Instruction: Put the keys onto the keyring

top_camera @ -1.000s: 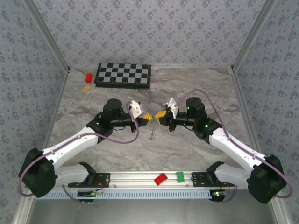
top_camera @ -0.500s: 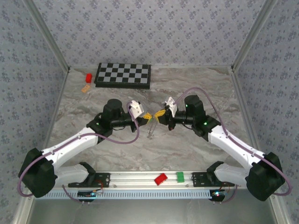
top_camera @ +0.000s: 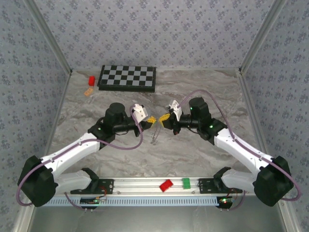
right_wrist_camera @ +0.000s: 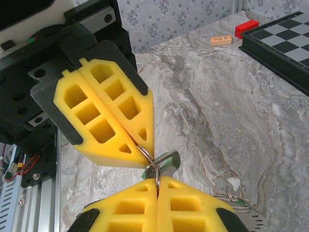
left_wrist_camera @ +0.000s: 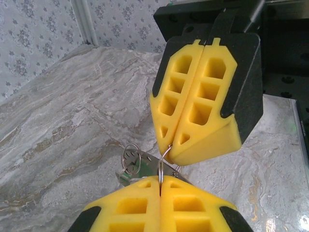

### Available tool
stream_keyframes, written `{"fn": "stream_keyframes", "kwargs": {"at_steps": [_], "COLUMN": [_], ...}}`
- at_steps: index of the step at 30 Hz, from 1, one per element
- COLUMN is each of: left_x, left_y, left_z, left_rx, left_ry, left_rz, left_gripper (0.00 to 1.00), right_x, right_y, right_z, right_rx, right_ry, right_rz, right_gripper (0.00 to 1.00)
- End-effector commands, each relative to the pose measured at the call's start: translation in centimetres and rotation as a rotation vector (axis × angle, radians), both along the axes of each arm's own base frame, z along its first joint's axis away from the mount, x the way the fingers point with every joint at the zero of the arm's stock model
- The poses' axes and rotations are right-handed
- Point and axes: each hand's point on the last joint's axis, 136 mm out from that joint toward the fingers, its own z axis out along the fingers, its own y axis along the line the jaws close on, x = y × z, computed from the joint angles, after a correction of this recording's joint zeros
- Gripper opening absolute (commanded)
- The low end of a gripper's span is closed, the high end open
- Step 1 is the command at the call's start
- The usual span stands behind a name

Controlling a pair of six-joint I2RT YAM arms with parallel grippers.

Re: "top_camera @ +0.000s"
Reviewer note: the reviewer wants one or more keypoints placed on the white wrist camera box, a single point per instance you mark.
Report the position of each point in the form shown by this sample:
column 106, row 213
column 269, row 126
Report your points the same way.
column 175, row 108
column 139, row 112

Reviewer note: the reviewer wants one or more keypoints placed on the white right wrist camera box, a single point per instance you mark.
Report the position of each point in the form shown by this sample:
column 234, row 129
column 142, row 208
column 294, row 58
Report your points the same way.
column 175, row 108

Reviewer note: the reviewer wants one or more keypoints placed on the red wooden block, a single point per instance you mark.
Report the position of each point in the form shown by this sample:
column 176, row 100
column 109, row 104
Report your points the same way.
column 91, row 81

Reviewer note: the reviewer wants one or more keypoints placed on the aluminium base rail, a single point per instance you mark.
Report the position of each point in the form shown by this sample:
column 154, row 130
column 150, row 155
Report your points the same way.
column 140, row 184

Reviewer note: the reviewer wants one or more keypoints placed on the aluminium table edge rail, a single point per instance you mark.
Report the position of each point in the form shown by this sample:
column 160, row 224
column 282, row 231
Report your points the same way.
column 254, row 120
column 56, row 120

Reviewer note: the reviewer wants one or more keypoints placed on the large perforated metal keyring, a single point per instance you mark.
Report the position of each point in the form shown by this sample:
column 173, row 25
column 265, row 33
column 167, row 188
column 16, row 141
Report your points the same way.
column 154, row 137

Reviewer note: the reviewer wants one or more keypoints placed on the black grey chessboard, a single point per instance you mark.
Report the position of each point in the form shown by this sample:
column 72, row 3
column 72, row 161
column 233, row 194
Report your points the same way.
column 126, row 78

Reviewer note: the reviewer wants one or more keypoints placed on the tiger print wooden block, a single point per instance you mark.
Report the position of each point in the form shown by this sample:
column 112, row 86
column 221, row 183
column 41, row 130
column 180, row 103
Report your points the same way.
column 88, row 91

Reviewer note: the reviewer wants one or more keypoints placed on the left small circuit board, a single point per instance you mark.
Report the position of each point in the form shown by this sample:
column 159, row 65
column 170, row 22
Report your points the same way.
column 90, row 200

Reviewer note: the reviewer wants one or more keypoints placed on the right small circuit board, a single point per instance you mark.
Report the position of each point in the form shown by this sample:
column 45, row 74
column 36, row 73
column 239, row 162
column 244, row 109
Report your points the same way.
column 224, row 200

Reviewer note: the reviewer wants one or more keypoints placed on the aluminium frame post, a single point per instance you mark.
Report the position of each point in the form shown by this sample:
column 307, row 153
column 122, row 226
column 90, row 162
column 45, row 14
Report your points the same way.
column 263, row 36
column 48, row 36

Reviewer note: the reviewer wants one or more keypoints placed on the green toy brick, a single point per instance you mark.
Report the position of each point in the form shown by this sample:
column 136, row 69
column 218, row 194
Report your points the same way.
column 186, row 183

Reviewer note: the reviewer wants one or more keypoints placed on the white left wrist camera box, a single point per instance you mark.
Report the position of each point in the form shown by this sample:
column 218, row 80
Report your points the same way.
column 139, row 112

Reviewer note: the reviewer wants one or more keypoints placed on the small circuit board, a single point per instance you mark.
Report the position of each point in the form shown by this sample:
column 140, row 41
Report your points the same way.
column 224, row 200
column 90, row 200

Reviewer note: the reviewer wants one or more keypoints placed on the red toy brick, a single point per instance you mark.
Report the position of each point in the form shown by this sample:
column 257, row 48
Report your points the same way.
column 166, row 185

